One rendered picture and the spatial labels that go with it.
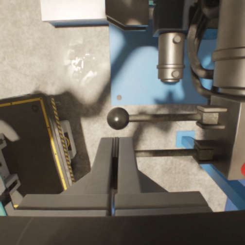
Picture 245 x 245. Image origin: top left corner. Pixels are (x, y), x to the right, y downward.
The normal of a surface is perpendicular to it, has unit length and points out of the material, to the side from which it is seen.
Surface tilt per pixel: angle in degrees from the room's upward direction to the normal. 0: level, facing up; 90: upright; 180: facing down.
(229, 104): 90
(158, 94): 0
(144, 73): 0
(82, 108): 0
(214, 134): 90
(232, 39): 64
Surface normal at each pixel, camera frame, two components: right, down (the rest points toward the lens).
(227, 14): -0.98, 0.07
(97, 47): 0.01, 0.26
